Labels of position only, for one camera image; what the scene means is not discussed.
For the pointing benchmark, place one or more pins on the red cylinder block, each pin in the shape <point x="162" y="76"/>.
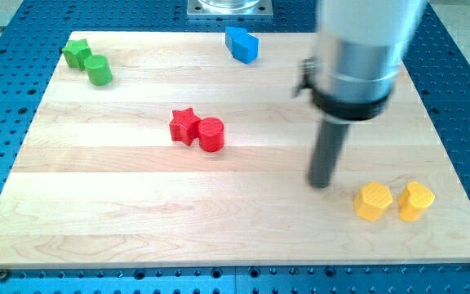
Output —
<point x="211" y="134"/>

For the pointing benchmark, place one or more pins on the green cylinder block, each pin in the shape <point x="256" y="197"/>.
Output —
<point x="98" y="70"/>

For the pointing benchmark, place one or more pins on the yellow heart block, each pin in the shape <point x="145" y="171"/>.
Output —
<point x="414" y="200"/>

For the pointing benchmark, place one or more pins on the black pusher rod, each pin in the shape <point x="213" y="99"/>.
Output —
<point x="330" y="141"/>

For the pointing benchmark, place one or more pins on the yellow hexagon block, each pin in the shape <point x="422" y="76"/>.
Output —
<point x="372" y="201"/>

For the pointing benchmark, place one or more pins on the blue cube block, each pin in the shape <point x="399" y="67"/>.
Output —
<point x="230" y="34"/>

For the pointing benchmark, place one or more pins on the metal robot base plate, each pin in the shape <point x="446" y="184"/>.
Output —
<point x="207" y="8"/>

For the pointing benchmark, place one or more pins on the red star block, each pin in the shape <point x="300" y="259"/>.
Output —
<point x="183" y="126"/>

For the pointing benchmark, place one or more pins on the green star block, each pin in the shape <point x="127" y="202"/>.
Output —
<point x="76" y="52"/>

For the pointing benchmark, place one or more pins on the blue pentagon block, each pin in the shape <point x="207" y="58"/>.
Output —
<point x="245" y="48"/>

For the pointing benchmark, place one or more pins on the light wooden board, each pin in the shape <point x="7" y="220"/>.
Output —
<point x="99" y="182"/>

